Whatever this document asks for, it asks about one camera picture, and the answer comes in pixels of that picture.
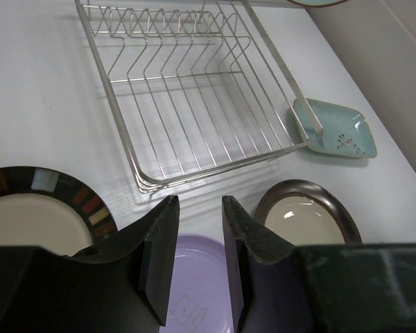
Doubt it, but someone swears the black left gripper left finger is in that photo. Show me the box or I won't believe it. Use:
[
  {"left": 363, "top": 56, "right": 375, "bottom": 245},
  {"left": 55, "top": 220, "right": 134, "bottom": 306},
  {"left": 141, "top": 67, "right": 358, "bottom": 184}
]
[{"left": 69, "top": 195, "right": 180, "bottom": 327}]

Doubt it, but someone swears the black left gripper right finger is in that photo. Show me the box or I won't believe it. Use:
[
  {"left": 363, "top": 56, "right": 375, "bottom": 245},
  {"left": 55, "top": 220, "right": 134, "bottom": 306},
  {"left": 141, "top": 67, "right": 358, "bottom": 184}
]
[{"left": 221, "top": 196, "right": 299, "bottom": 331}]

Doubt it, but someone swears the brown rimmed cream plate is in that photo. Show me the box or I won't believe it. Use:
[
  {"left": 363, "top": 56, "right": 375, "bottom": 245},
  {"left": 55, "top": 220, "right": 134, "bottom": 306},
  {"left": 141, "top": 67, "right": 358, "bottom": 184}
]
[{"left": 254, "top": 179, "right": 363, "bottom": 246}]

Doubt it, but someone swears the teal rectangular ceramic plate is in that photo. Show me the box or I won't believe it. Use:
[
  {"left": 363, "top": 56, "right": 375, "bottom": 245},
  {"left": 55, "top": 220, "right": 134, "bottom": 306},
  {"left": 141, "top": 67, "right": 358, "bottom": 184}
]
[{"left": 307, "top": 99, "right": 377, "bottom": 159}]

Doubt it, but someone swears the purple plastic plate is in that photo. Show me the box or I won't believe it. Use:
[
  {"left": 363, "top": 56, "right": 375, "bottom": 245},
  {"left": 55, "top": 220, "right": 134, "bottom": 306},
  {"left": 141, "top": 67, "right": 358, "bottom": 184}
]
[{"left": 160, "top": 234, "right": 234, "bottom": 332}]

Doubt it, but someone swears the black mosaic rimmed plate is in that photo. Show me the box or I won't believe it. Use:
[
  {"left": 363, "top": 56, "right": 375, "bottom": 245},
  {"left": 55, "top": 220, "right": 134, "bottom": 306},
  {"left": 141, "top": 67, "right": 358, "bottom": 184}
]
[{"left": 0, "top": 166, "right": 118, "bottom": 256}]

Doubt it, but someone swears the metal wire dish rack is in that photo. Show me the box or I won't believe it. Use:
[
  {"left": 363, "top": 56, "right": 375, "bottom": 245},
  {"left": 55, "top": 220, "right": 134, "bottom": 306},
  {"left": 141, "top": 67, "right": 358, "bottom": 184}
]
[{"left": 76, "top": 1, "right": 324, "bottom": 193}]

